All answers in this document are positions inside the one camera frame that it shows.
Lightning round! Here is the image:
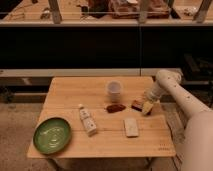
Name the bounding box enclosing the green ceramic plate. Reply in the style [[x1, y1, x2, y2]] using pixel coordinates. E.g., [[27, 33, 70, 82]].
[[33, 117, 72, 155]]

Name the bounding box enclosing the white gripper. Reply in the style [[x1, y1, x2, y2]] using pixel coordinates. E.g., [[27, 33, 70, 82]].
[[142, 81, 165, 115]]

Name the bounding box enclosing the background wooden shelf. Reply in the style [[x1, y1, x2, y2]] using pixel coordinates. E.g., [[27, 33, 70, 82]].
[[0, 0, 213, 26]]

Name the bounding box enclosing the light wooden table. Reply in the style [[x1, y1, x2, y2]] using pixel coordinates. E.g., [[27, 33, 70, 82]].
[[27, 76, 177, 171]]

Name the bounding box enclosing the brown wooden eraser block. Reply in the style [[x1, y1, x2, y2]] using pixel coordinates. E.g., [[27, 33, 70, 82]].
[[131, 100, 143, 111]]

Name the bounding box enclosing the white ceramic cup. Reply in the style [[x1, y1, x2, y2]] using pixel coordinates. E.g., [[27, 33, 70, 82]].
[[106, 81, 122, 103]]

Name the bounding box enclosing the white tube bottle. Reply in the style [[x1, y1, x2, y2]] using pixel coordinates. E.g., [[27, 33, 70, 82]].
[[78, 104, 97, 136]]

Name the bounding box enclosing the dark red flat piece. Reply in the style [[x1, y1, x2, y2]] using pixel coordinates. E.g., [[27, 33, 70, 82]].
[[106, 104, 126, 113]]

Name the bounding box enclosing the white rectangular sponge block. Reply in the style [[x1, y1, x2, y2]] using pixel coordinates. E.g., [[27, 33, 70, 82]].
[[124, 118, 139, 137]]

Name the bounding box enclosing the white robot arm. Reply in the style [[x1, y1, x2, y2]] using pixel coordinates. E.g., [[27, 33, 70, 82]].
[[142, 69, 213, 171]]

